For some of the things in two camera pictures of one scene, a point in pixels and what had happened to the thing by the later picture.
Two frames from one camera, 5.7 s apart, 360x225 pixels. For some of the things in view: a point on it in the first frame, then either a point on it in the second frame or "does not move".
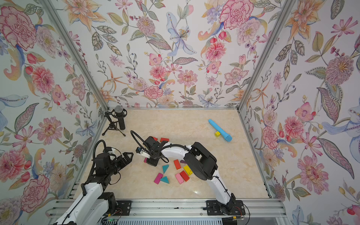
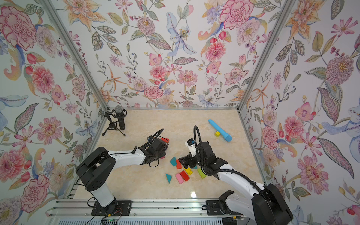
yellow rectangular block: [187, 169] does not move
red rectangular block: [164, 139] does not move
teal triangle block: [165, 168] -> [173, 161]
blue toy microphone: [228, 137] does not move
